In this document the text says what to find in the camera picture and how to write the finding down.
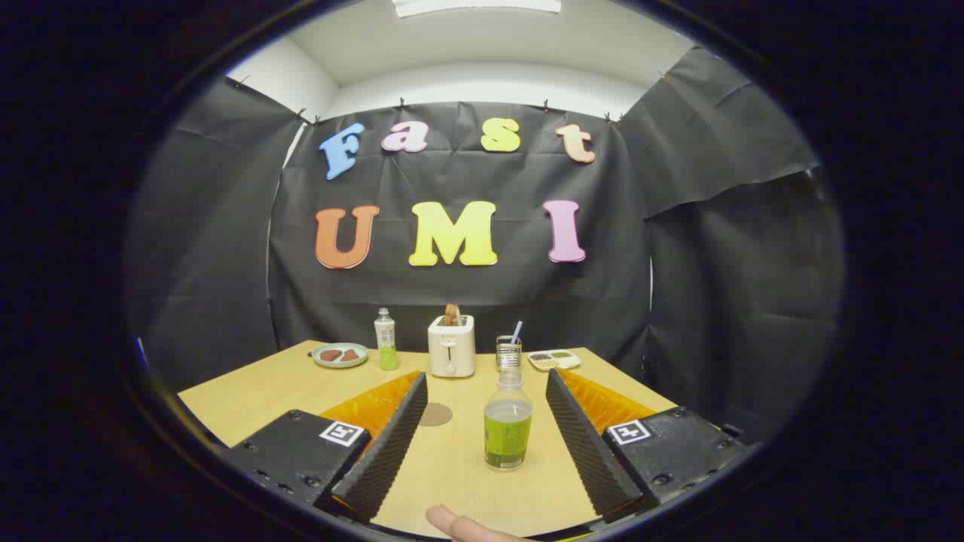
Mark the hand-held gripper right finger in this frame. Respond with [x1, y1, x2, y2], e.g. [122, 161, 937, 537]
[545, 367, 754, 524]

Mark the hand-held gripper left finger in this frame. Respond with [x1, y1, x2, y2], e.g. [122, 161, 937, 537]
[222, 370, 429, 525]

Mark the clear green-label juice bottle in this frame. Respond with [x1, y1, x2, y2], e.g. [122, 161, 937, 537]
[484, 367, 533, 471]

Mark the capped green tea bottle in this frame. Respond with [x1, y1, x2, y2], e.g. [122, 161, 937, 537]
[374, 307, 398, 371]

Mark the wooden table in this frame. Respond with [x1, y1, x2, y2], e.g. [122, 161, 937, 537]
[177, 340, 679, 540]

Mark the white divided condiment dish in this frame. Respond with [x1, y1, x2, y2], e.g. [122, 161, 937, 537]
[527, 349, 582, 373]

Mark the light green plate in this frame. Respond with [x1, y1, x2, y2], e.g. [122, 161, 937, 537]
[311, 343, 370, 369]

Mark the white toaster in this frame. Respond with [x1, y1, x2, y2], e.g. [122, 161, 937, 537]
[427, 315, 477, 379]

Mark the ceiling light panel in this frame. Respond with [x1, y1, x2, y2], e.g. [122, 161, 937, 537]
[392, 0, 563, 17]

